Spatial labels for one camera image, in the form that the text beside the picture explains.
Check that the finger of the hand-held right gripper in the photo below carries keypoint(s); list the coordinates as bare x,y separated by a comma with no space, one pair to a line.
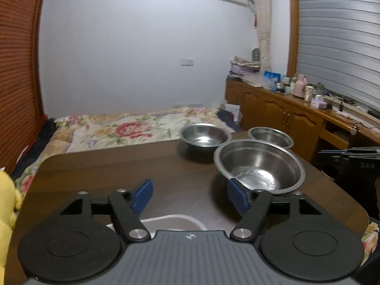
335,152
344,158

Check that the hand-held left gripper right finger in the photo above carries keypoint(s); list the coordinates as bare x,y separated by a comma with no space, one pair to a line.
237,197

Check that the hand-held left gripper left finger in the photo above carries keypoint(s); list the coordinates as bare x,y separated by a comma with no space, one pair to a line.
144,194

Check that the large steel bowl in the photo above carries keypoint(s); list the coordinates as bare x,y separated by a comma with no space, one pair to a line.
261,163

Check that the white floral rectangular plate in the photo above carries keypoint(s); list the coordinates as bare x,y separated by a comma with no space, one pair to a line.
175,222

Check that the small steel bowl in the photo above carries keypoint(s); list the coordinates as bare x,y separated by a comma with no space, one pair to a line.
270,136
204,135

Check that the white power strip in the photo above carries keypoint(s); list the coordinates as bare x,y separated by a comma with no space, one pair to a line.
344,113

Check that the pink tissue box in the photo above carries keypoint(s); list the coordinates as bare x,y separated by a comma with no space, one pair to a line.
318,103

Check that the white cup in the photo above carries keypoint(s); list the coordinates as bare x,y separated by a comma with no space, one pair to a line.
308,93

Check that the pink thermos bottle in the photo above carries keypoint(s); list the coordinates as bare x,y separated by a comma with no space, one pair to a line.
299,86

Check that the wooden cabinet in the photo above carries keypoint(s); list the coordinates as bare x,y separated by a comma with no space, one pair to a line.
273,109

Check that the white paper bag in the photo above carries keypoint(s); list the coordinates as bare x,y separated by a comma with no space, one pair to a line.
233,113

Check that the blue box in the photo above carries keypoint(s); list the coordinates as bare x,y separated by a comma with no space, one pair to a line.
271,80

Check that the clear plastic bag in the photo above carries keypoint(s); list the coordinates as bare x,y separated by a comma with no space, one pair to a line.
253,80

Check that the dark navy quilt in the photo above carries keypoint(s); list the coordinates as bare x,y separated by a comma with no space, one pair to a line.
44,136

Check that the grey window blind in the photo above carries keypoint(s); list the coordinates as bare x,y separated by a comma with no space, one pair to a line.
338,35

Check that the pile of folded cloth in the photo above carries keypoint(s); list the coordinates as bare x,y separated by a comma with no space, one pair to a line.
245,65

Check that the yellow plush toy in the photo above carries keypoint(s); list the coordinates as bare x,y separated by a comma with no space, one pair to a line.
7,210

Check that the cream curtain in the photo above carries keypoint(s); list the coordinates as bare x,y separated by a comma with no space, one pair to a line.
262,29

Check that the wooden louvered wardrobe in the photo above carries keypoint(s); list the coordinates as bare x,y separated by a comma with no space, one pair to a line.
17,65

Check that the wooden window frame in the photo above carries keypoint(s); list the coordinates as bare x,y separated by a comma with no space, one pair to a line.
292,29

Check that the white wall switch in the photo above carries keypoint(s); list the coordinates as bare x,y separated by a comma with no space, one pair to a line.
187,62

